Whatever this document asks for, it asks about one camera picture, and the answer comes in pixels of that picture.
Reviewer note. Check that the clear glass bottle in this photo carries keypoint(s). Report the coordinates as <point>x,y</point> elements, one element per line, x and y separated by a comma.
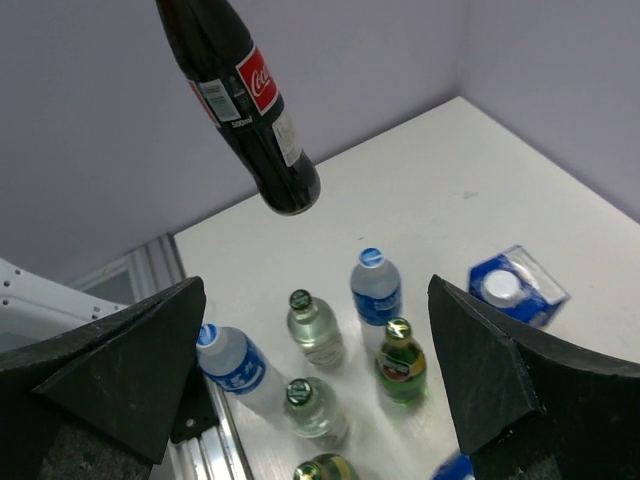
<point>314,412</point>
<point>313,327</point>

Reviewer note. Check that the green glass bottle near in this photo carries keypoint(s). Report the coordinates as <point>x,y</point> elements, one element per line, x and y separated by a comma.
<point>326,466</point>

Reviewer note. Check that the green glass bottle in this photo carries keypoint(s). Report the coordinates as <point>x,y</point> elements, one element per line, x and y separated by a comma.
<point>326,466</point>
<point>401,364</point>

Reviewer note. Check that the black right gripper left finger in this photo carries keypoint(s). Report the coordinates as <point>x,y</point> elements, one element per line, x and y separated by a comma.
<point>99,401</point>

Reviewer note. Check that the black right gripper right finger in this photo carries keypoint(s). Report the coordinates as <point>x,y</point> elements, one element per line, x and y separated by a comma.
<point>526,404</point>

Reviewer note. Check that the clear glass bottle left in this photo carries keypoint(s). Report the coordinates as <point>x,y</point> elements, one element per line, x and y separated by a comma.
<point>313,327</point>

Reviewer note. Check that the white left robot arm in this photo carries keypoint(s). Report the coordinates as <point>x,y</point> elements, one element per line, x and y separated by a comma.
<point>35,309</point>

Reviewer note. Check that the far blue-cap water bottle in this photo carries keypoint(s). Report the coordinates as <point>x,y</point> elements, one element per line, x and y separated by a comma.
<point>375,285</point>

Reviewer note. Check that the orange juice carton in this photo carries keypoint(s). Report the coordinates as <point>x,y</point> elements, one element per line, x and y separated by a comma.
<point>516,284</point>

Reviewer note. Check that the green glass bottle far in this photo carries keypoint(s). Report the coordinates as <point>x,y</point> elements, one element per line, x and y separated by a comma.
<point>401,364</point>

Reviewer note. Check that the near blue-cap water bottle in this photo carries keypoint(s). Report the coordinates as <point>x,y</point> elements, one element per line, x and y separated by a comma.
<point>231,360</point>

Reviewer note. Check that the blue-cap water bottle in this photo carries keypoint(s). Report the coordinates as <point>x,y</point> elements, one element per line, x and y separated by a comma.
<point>375,285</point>
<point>231,360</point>

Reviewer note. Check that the clear glass bottle right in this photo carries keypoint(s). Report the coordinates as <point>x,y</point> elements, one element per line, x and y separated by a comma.
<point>314,412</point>

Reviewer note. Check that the purple juice carton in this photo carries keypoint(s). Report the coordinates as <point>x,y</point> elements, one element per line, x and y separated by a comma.
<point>456,467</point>

